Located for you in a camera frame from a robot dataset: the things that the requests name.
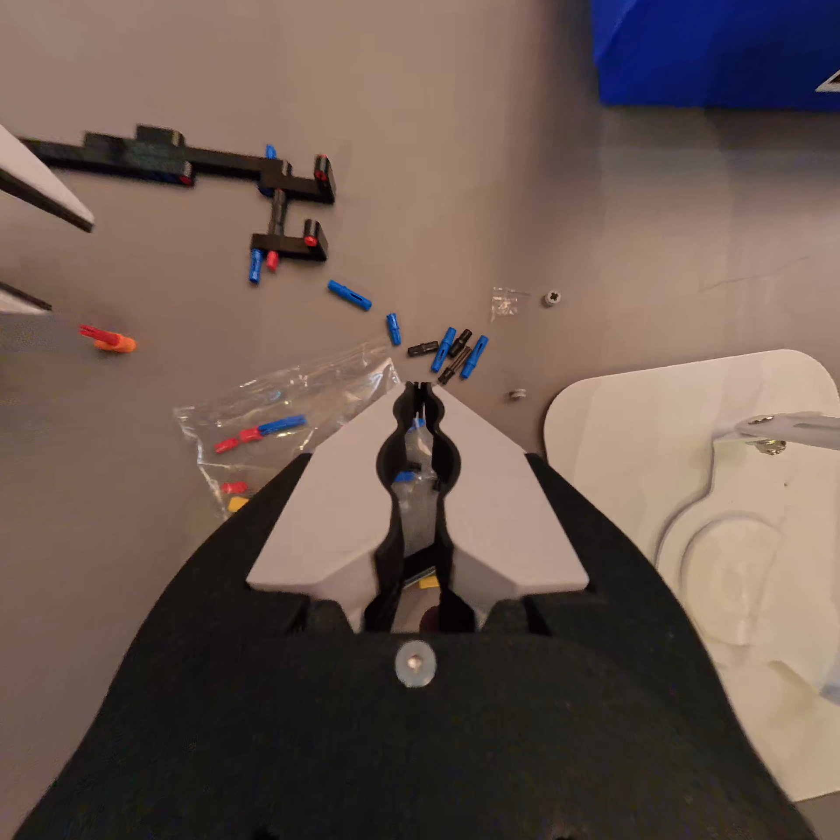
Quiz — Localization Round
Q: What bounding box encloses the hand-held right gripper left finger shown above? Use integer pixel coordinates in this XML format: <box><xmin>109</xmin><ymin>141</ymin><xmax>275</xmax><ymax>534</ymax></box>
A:
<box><xmin>246</xmin><ymin>382</ymin><xmax>421</xmax><ymax>634</ymax></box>

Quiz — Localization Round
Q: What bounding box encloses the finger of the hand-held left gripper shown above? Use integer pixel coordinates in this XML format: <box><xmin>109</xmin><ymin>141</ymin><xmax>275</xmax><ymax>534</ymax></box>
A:
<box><xmin>0</xmin><ymin>125</ymin><xmax>95</xmax><ymax>234</ymax></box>
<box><xmin>0</xmin><ymin>282</ymin><xmax>52</xmax><ymax>316</ymax></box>

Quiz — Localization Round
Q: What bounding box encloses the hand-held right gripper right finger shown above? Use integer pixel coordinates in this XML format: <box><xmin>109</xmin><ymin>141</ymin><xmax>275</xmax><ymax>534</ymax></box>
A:
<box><xmin>423</xmin><ymin>382</ymin><xmax>589</xmax><ymax>634</ymax></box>

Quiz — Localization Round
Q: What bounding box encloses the orange connector with red pin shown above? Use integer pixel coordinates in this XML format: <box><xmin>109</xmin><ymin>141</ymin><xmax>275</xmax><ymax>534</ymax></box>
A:
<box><xmin>79</xmin><ymin>325</ymin><xmax>137</xmax><ymax>355</ymax></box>

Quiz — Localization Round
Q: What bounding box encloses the clear bag of brick parts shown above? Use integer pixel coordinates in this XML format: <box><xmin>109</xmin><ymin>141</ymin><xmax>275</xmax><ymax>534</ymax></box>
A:
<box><xmin>172</xmin><ymin>341</ymin><xmax>437</xmax><ymax>592</ymax></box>

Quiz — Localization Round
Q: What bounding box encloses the black brick beam assembly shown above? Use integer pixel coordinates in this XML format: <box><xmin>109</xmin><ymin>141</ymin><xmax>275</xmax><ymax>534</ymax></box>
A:
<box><xmin>20</xmin><ymin>123</ymin><xmax>337</xmax><ymax>284</ymax></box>

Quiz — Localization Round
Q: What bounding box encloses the grey desk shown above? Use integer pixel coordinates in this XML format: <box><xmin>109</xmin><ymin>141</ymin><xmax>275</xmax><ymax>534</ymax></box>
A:
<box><xmin>0</xmin><ymin>0</ymin><xmax>840</xmax><ymax>840</ymax></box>

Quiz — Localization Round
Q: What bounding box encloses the blue axle with red bush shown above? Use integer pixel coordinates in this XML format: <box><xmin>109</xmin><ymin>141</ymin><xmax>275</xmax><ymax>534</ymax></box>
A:
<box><xmin>239</xmin><ymin>415</ymin><xmax>308</xmax><ymax>444</ymax></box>

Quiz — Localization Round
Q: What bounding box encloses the white holder stand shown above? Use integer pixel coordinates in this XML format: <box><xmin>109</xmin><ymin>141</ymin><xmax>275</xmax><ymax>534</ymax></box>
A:
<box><xmin>543</xmin><ymin>350</ymin><xmax>840</xmax><ymax>803</ymax></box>

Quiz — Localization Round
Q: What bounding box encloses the group of loose black pins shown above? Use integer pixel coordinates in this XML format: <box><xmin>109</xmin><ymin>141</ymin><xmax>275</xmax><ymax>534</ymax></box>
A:
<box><xmin>407</xmin><ymin>328</ymin><xmax>473</xmax><ymax>386</ymax></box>

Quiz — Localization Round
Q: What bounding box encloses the blue plastic box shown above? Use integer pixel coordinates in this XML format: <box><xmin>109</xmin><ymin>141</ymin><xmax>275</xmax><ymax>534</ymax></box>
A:
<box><xmin>591</xmin><ymin>0</ymin><xmax>840</xmax><ymax>110</ymax></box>

